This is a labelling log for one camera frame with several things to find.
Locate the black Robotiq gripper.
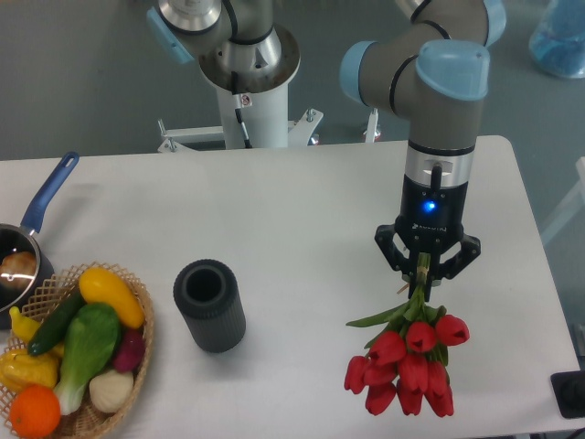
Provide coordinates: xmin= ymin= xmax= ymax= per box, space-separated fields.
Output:
xmin=375 ymin=177 xmax=481 ymax=288

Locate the red tulip bouquet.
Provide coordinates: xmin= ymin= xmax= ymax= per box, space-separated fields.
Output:
xmin=344 ymin=253 xmax=470 ymax=417

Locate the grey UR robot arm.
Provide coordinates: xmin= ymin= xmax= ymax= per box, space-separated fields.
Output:
xmin=146 ymin=1 xmax=506 ymax=289

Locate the dark grey ribbed vase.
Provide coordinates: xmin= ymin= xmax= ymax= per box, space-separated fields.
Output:
xmin=173 ymin=259 xmax=247 ymax=353

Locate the black device at edge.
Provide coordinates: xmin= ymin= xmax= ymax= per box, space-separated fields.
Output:
xmin=550 ymin=370 xmax=584 ymax=419

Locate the blue plastic bag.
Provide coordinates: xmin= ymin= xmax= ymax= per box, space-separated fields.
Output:
xmin=528 ymin=0 xmax=584 ymax=79

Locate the purple red onion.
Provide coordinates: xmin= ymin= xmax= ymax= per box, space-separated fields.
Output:
xmin=112 ymin=329 xmax=145 ymax=373

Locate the yellow squash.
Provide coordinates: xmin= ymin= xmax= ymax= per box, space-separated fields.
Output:
xmin=79 ymin=267 xmax=145 ymax=329

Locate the green bok choy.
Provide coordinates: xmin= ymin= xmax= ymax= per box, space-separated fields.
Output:
xmin=54 ymin=303 xmax=121 ymax=416

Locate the white garlic bulb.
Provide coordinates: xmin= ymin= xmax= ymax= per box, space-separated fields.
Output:
xmin=89 ymin=369 xmax=133 ymax=413

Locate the woven wicker basket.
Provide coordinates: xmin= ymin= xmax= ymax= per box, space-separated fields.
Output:
xmin=0 ymin=261 xmax=155 ymax=439

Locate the dark green cucumber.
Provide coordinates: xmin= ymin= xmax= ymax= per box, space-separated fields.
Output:
xmin=27 ymin=289 xmax=86 ymax=356

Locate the brown bread in pan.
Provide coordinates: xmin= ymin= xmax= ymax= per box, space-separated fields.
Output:
xmin=1 ymin=252 xmax=37 ymax=291

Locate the yellow banana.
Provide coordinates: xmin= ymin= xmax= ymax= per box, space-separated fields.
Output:
xmin=8 ymin=306 xmax=65 ymax=359

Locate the orange fruit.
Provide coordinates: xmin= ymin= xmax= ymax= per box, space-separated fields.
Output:
xmin=9 ymin=385 xmax=61 ymax=438

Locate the yellow bell pepper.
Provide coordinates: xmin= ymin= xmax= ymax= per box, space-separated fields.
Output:
xmin=1 ymin=348 xmax=59 ymax=393

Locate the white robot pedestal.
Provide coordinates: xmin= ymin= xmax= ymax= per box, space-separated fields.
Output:
xmin=156 ymin=22 xmax=324 ymax=154

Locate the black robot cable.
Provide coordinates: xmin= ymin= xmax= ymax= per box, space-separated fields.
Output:
xmin=229 ymin=72 xmax=253 ymax=149

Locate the blue handled saucepan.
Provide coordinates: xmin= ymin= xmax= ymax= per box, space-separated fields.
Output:
xmin=1 ymin=152 xmax=80 ymax=330

